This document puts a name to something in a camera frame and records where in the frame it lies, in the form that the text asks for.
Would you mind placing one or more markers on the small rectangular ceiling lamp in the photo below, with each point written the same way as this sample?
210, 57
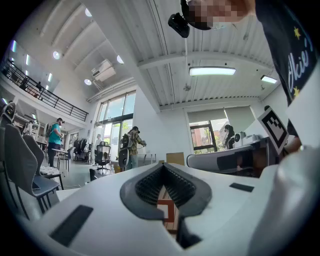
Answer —
269, 79

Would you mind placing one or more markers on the long rectangular ceiling lamp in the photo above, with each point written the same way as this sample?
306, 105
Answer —
212, 71

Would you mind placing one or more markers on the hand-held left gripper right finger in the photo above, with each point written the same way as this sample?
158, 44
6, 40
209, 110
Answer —
200, 197

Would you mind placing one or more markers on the white ceiling air conditioner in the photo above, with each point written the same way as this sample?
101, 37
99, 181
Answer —
103, 70

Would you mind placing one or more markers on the black balcony railing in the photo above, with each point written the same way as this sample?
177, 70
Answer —
50, 96

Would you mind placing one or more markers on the window with roller blinds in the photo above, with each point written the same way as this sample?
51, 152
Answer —
215, 130

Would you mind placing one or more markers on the brown cardboard box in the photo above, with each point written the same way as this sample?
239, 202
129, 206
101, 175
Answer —
175, 158

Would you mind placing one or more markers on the round ceiling light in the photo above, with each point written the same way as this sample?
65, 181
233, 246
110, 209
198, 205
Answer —
88, 12
87, 82
120, 59
56, 55

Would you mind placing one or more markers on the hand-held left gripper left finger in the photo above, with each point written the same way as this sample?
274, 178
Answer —
130, 197

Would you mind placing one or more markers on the grey padded chair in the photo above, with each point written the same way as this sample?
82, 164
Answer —
40, 160
22, 162

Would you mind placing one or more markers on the black head-worn camera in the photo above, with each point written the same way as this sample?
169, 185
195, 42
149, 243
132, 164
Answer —
178, 23

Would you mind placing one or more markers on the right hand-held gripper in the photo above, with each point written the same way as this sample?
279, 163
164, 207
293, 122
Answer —
273, 130

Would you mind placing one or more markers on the white round desk appliance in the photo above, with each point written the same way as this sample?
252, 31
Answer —
239, 139

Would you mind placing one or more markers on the person's right forearm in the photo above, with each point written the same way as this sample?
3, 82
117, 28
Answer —
293, 145

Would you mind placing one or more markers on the black mesh office chair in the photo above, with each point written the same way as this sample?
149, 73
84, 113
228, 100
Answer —
103, 155

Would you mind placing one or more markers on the red and white patterned carton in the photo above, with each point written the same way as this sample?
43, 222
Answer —
170, 212

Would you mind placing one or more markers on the person's dark printed shirt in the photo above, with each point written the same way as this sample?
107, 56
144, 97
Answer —
285, 45

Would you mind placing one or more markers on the glass entrance doors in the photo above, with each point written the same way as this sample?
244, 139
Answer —
113, 130

